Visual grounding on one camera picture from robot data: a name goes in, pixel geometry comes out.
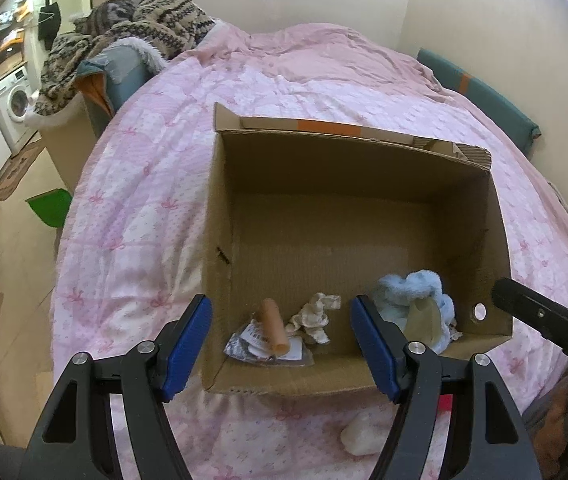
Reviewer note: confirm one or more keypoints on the cream lace scrunchie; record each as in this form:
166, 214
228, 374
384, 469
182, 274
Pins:
314, 317

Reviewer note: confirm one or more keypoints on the black hanging garment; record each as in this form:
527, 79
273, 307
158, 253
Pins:
49, 22

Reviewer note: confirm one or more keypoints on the light blue fluffy sock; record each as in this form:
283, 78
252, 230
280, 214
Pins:
403, 292

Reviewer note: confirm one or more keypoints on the white plush toy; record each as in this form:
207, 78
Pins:
363, 435

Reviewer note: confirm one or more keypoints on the pink red soft pouch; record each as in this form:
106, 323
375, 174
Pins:
444, 402

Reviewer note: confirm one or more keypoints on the white washing machine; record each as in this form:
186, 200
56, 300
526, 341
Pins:
14, 105

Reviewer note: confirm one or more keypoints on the cardboard box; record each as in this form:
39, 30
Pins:
339, 230

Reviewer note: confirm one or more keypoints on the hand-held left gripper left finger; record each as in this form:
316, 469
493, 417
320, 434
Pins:
186, 345

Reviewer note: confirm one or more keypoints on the grey tabby cat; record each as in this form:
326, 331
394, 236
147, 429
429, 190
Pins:
111, 10

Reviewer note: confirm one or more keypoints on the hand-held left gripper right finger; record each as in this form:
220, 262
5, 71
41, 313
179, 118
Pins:
376, 345

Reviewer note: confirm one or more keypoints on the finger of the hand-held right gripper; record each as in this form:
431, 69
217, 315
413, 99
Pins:
533, 310

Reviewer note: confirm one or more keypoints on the clear plastic packet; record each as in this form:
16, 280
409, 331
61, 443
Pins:
244, 347

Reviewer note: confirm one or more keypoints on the beige sofa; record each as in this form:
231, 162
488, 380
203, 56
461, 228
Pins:
66, 150

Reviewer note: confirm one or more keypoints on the teal padded headboard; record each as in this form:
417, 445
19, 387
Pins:
483, 100

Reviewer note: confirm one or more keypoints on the brown patterned floor rug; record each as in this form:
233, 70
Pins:
19, 165

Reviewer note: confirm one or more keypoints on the tan sock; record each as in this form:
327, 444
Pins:
274, 325

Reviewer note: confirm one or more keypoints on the brown patterned knit blanket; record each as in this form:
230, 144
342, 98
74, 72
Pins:
164, 20

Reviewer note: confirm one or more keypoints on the green dustpan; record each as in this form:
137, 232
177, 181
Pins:
51, 207

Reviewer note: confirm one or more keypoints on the person's right hand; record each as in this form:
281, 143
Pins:
563, 415

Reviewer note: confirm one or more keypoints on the blue denim jacket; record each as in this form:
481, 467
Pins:
114, 72

